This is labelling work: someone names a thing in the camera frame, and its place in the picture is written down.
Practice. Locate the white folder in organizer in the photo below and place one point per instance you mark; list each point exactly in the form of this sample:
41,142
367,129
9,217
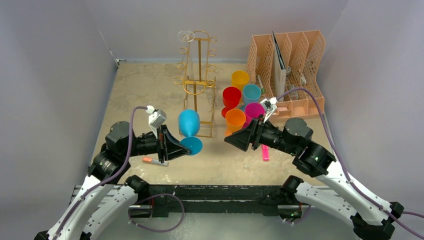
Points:
279,69

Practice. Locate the yellow wine glass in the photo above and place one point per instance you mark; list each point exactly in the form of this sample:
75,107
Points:
239,79

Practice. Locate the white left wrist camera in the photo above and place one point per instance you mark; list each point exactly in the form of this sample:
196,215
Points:
155,119

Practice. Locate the magenta wine glass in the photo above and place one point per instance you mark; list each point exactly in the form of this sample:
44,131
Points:
251,111

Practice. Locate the peach plastic file organizer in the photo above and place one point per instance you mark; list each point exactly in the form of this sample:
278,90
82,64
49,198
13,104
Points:
302,51

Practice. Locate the red wine glass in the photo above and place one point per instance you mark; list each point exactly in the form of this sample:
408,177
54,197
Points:
231,97

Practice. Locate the orange wine glass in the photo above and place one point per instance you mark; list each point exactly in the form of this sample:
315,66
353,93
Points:
235,119

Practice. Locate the pink highlighter marker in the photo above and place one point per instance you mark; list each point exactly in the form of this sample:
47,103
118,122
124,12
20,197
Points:
265,153

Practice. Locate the teal wine glass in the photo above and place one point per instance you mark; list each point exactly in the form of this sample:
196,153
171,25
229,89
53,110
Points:
189,126

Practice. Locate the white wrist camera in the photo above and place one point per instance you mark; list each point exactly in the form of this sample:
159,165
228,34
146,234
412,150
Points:
155,119
270,106

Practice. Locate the gold wire glass rack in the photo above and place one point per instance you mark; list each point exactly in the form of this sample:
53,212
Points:
201,83

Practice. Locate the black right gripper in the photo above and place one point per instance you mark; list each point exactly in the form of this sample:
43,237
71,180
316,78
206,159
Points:
257,133

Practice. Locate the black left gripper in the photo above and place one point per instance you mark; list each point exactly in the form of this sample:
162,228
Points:
171,148

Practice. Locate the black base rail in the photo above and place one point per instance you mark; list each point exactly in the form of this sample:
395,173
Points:
269,200

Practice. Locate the clear wine glass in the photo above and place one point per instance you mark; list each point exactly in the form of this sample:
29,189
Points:
186,62

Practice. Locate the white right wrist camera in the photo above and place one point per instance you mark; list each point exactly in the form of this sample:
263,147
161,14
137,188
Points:
270,106

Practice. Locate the light blue wine glass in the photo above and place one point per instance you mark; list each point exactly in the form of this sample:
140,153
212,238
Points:
250,93

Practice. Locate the orange grey marker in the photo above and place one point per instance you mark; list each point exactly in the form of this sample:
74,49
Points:
153,161

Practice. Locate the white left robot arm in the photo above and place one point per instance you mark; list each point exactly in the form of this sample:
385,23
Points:
86,217

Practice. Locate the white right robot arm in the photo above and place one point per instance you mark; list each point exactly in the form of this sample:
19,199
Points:
370,216

